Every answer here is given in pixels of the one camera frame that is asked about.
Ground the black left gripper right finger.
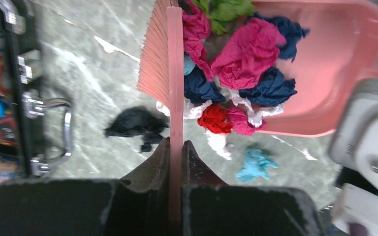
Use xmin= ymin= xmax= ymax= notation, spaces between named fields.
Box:
xmin=182 ymin=141 xmax=228 ymax=187

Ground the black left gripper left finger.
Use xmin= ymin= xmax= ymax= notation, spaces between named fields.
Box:
xmin=120 ymin=138 xmax=170 ymax=192

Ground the pink hand brush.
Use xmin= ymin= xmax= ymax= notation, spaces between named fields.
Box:
xmin=137 ymin=0 xmax=184 ymax=234

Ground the pink dustpan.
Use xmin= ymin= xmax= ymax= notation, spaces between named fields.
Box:
xmin=254 ymin=0 xmax=378 ymax=137

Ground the white paper scrap left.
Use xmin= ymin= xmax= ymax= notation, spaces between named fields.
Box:
xmin=205 ymin=130 xmax=235 ymax=160

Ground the white paper scrap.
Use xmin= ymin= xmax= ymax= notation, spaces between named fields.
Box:
xmin=205 ymin=130 xmax=235 ymax=160
xmin=227 ymin=89 xmax=285 ymax=127
xmin=156 ymin=98 xmax=212 ymax=119

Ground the black paper scrap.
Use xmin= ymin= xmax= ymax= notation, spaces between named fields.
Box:
xmin=104 ymin=107 xmax=169 ymax=152

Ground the red paper scrap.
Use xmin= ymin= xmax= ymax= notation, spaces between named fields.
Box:
xmin=197 ymin=103 xmax=233 ymax=134

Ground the teal paper scrap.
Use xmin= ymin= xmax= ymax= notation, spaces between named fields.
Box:
xmin=236 ymin=148 xmax=279 ymax=182

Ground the white paper scrap upper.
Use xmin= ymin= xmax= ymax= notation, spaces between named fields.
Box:
xmin=156 ymin=98 xmax=212 ymax=119

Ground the small pink paper scrap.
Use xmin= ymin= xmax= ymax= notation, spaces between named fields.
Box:
xmin=226 ymin=107 xmax=267 ymax=136

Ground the white paper scrap lower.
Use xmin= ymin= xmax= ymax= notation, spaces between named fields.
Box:
xmin=227 ymin=89 xmax=285 ymax=127

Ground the dark blue scrap left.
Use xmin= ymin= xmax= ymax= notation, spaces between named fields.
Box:
xmin=184 ymin=66 xmax=225 ymax=104

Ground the dark blue scrap right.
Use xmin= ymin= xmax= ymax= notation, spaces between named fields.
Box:
xmin=239 ymin=67 xmax=297 ymax=107

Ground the black poker chip case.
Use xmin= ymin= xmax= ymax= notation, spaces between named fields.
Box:
xmin=0 ymin=0 xmax=73 ymax=183

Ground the large magenta paper scrap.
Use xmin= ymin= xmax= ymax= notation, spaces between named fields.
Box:
xmin=210 ymin=18 xmax=286 ymax=90

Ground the magenta paper scrap centre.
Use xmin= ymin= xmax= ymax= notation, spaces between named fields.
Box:
xmin=182 ymin=0 xmax=213 ymax=82

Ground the dark blue paper scrap centre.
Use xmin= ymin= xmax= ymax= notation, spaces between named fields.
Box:
xmin=253 ymin=12 xmax=310 ymax=61

